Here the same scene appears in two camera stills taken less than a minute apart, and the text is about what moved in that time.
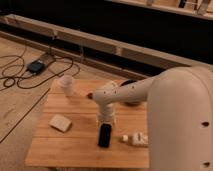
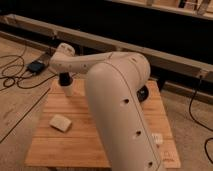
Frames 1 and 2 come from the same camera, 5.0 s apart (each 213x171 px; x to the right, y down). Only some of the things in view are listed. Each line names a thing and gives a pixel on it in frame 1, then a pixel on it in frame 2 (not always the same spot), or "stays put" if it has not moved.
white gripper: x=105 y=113 -> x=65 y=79
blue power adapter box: x=35 y=66 stays put
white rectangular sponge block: x=60 y=122 stays put
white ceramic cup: x=66 y=82 stays put
